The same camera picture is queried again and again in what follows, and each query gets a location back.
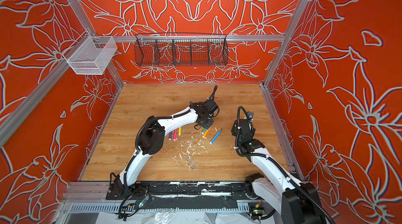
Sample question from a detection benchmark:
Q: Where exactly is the right base cable bundle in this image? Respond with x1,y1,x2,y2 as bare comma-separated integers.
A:
247,198,277,224

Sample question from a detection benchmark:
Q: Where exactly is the pink marker pen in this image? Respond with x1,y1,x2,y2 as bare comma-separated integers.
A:
173,129,178,141

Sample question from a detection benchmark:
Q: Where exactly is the blue marker pen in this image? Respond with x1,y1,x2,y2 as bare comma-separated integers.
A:
210,129,222,144

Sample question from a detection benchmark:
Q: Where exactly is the black wire basket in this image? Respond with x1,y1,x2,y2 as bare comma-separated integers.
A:
134,33,229,67

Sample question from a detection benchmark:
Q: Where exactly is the orange marker pen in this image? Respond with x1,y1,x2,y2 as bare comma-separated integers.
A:
203,126,212,138

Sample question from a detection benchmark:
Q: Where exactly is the grey slotted cable duct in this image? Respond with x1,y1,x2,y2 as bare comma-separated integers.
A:
65,202,250,214

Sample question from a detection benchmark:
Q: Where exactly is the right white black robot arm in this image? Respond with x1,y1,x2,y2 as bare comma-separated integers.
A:
231,119,335,224

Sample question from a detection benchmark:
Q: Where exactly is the left base cable bundle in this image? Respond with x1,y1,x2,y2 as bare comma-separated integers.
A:
116,190,151,221

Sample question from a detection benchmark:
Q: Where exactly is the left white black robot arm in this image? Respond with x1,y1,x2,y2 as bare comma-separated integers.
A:
107,97,219,199

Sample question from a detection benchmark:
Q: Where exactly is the base cable bundle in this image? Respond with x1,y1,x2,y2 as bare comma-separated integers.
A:
116,190,151,221
247,198,277,224

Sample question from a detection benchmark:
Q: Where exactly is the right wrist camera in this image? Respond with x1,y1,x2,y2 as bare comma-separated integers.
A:
247,112,254,122

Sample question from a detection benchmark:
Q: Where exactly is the white mesh basket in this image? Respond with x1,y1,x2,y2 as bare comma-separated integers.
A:
62,31,117,75

